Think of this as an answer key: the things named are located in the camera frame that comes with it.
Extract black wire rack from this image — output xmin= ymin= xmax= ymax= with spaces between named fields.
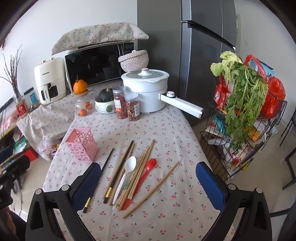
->
xmin=199 ymin=76 xmax=288 ymax=181

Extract black microwave oven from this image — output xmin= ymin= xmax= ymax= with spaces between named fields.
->
xmin=65 ymin=41 xmax=139 ymax=90

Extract jar of red dried fruit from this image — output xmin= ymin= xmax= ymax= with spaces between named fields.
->
xmin=113 ymin=86 xmax=127 ymax=119

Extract leafy green herbs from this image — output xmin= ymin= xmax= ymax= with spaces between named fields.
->
xmin=223 ymin=61 xmax=269 ymax=151

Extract red box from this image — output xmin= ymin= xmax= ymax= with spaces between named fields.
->
xmin=23 ymin=148 xmax=38 ymax=160

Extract blue label plastic jar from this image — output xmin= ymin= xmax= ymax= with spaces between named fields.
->
xmin=24 ymin=87 xmax=41 ymax=109

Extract white flower print bowl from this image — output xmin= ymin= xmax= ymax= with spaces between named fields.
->
xmin=95 ymin=96 xmax=117 ymax=114

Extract red label jar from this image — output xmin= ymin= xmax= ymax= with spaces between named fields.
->
xmin=15 ymin=95 xmax=28 ymax=116

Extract red snack packet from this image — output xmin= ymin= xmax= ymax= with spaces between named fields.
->
xmin=214 ymin=76 xmax=232 ymax=109

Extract black metal frame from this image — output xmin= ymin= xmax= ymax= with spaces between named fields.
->
xmin=280 ymin=111 xmax=296 ymax=190

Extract clear plastic bag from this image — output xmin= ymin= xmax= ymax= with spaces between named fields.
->
xmin=37 ymin=137 xmax=62 ymax=161

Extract paper-wrapped chopstick pair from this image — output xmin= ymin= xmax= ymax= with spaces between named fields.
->
xmin=115 ymin=156 xmax=144 ymax=211

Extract white electric pot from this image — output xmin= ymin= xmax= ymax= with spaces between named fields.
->
xmin=121 ymin=68 xmax=205 ymax=120

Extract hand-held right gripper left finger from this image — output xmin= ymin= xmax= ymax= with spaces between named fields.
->
xmin=25 ymin=162 xmax=102 ymax=241

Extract large orange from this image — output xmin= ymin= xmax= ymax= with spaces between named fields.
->
xmin=73 ymin=75 xmax=88 ymax=94

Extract floral cloth cover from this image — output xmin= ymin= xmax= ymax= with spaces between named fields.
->
xmin=51 ymin=22 xmax=149 ymax=55

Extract red plastic bag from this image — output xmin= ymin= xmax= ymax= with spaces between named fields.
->
xmin=244 ymin=54 xmax=286 ymax=118

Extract red plastic spoon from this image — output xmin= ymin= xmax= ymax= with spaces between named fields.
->
xmin=122 ymin=158 xmax=157 ymax=211

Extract woven lidded basket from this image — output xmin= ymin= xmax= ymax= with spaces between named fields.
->
xmin=118 ymin=50 xmax=149 ymax=72

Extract green white packet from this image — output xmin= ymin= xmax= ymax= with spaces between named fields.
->
xmin=13 ymin=137 xmax=30 ymax=153

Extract pink perforated utensil holder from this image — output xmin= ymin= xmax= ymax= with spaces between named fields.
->
xmin=65 ymin=127 xmax=99 ymax=163

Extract glass jar with wooden lid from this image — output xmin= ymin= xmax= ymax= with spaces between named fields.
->
xmin=75 ymin=89 xmax=96 ymax=117

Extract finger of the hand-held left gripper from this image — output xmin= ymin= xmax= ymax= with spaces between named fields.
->
xmin=0 ymin=146 xmax=14 ymax=164
xmin=0 ymin=155 xmax=31 ymax=184

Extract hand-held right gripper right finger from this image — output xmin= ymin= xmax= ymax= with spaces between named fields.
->
xmin=195 ymin=161 xmax=273 ymax=241

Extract cherry print tablecloth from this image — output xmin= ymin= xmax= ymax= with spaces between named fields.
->
xmin=16 ymin=93 xmax=78 ymax=160
xmin=43 ymin=80 xmax=234 ymax=241

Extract cream air fryer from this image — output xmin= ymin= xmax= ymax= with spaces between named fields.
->
xmin=34 ymin=57 xmax=67 ymax=105

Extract black chopstick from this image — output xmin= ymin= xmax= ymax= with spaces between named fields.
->
xmin=103 ymin=140 xmax=134 ymax=204
xmin=83 ymin=148 xmax=115 ymax=214

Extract white plastic spoon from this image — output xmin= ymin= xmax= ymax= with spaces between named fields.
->
xmin=112 ymin=156 xmax=137 ymax=205

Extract napa cabbage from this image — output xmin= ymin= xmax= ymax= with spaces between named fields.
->
xmin=210 ymin=51 xmax=243 ymax=80

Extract jar of dried fruit slices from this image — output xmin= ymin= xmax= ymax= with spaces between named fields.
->
xmin=124 ymin=91 xmax=140 ymax=121

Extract pink plastic bag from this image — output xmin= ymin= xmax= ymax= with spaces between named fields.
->
xmin=0 ymin=112 xmax=20 ymax=130

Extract grey refrigerator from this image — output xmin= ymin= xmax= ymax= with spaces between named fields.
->
xmin=137 ymin=0 xmax=238 ymax=127

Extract dark green pumpkin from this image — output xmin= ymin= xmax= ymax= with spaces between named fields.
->
xmin=99 ymin=88 xmax=114 ymax=102

